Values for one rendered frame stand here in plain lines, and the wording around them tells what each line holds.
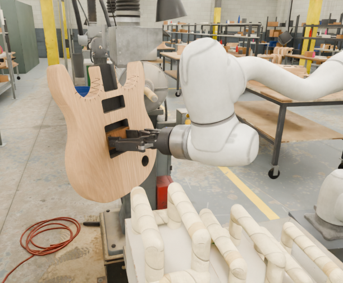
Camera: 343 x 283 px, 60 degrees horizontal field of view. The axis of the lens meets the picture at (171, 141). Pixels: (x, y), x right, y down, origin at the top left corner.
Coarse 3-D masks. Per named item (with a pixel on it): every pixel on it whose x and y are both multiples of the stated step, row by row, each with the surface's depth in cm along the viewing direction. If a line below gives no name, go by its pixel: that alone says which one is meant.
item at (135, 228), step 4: (132, 204) 63; (132, 208) 64; (132, 212) 64; (132, 216) 64; (132, 220) 65; (136, 220) 64; (132, 224) 65; (136, 224) 65; (132, 228) 66; (136, 228) 65; (132, 232) 66; (136, 232) 65
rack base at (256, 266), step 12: (240, 240) 76; (216, 252) 72; (240, 252) 72; (252, 252) 72; (216, 264) 68; (252, 264) 69; (264, 264) 69; (228, 276) 65; (252, 276) 65; (264, 276) 65
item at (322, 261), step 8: (288, 224) 78; (288, 232) 77; (296, 232) 75; (296, 240) 74; (304, 240) 73; (304, 248) 71; (312, 248) 70; (312, 256) 69; (320, 256) 68; (320, 264) 67; (328, 264) 65; (328, 272) 64; (336, 272) 63; (336, 280) 63
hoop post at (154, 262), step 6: (162, 252) 48; (150, 258) 47; (156, 258) 47; (162, 258) 48; (150, 264) 48; (156, 264) 48; (162, 264) 49; (150, 270) 48; (156, 270) 48; (162, 270) 49; (150, 276) 49; (156, 276) 49; (162, 276) 50
